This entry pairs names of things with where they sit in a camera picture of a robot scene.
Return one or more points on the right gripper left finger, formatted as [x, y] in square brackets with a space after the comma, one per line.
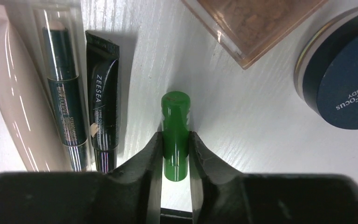
[130, 194]

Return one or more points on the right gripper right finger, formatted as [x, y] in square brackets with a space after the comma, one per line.
[223, 195]

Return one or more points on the green lipstick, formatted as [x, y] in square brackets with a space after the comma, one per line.
[175, 107]

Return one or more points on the beige cream tube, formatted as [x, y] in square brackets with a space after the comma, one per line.
[24, 105]

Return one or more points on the dark green concealer stick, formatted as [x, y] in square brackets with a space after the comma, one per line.
[54, 27]

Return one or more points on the black Zeesea tube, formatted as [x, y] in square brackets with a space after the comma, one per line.
[102, 58]

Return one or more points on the navy round powder jar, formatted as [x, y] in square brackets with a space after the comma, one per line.
[326, 72]

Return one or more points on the brown square blush compact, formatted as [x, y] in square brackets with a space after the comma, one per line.
[248, 29]

